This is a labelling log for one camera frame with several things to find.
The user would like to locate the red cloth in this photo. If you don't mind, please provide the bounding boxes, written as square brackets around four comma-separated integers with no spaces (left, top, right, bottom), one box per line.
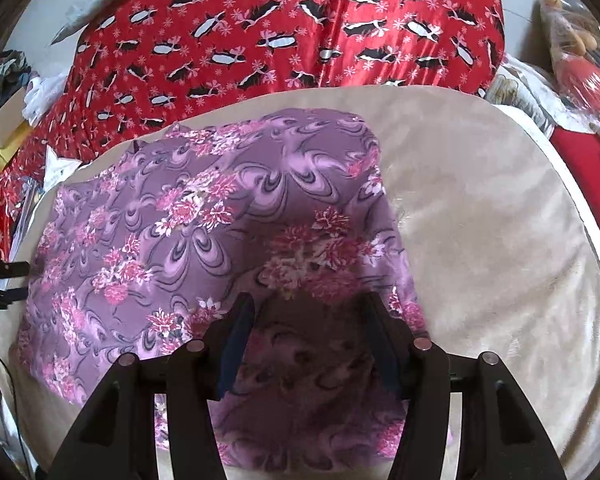
[550,127,600,241]

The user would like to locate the white paper sheets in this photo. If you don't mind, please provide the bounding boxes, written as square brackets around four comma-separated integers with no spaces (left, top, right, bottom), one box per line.
[44,145,82,192]

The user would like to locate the beige plush blanket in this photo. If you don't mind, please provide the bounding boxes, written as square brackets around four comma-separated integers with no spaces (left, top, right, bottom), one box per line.
[0,85,600,480]

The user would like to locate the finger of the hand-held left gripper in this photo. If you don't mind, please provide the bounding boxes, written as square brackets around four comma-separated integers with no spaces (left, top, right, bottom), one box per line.
[0,257,31,280]
[0,287,28,312]

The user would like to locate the cardboard box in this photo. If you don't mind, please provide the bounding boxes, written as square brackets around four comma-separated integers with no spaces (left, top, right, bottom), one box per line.
[0,110,36,173]

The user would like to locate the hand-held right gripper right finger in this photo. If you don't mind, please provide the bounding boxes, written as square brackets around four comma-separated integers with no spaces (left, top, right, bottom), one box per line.
[362,291,568,480]

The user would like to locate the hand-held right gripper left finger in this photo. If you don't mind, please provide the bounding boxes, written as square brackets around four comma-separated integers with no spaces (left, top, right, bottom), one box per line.
[35,291,258,480]

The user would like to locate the pile of dark clothes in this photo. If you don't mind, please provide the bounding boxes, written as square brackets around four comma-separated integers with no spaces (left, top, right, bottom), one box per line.
[0,50,31,111]

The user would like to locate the white plastic bag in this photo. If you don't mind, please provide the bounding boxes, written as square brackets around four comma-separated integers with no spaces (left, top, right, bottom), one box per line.
[22,72,68,123]

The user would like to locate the white printed cloth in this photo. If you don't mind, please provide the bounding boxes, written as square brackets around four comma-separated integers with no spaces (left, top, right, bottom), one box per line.
[485,55,556,133]

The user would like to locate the red patterned quilt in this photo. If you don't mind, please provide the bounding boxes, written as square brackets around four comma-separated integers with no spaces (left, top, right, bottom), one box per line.
[0,0,506,261]

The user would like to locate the plastic bag with plush toys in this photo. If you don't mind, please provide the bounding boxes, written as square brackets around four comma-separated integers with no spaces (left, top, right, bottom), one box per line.
[535,0,600,136]

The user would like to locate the black cable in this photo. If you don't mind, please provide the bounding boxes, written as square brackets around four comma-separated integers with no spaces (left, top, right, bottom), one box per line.
[0,347,33,466]

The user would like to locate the purple floral shirt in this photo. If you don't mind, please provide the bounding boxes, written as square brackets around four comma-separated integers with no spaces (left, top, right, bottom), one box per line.
[12,109,453,471]

